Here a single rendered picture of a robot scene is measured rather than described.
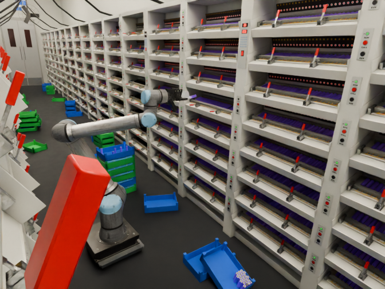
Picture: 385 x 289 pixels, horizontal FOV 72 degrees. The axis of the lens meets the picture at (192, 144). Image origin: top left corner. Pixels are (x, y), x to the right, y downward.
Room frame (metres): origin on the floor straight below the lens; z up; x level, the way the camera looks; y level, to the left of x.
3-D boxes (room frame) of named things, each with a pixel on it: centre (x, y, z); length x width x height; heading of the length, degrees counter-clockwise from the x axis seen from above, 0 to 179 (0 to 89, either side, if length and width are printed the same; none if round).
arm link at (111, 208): (1.55, 0.55, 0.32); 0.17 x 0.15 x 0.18; 7
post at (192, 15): (2.37, 0.02, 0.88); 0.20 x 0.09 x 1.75; 125
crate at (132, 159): (2.36, 0.74, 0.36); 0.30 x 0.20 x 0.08; 132
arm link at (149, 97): (1.76, 0.29, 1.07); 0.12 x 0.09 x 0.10; 125
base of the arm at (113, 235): (1.54, 0.54, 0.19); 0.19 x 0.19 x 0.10
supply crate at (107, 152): (2.36, 0.74, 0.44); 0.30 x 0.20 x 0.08; 132
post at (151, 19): (2.95, 0.43, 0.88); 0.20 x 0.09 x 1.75; 125
